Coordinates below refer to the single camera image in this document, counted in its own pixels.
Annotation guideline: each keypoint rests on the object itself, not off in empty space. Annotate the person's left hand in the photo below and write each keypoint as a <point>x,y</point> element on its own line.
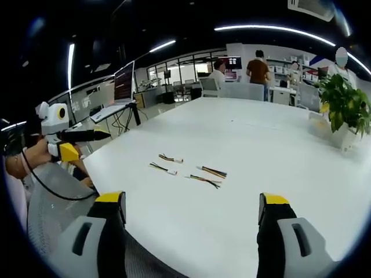
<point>39,155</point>

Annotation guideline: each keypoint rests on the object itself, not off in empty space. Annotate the wall screen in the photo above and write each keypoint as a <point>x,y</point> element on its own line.
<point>233,63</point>

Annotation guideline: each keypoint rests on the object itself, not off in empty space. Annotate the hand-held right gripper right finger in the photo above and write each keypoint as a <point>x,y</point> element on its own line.
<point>292,243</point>

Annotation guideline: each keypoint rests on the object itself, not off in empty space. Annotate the white office chair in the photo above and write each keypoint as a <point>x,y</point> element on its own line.
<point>209,87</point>

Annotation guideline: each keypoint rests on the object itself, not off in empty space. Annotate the white plant pot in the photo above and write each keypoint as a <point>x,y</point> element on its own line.
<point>349,139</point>

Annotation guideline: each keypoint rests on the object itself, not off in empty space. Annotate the small white and yellow box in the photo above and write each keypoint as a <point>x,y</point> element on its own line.
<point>319,118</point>

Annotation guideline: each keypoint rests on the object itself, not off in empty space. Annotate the open silver laptop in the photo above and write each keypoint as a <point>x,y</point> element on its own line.
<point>123,84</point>

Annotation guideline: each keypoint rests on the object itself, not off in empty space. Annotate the ceiling air vent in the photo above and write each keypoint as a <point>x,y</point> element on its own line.
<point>314,8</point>

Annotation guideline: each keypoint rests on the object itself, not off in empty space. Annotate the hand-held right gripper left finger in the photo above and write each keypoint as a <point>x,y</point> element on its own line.
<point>87,240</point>

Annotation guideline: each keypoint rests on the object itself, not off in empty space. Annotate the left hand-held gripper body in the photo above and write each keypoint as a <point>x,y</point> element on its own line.
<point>53,118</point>

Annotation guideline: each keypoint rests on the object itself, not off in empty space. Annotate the green potted plant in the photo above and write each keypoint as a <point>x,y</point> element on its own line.
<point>345,101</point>

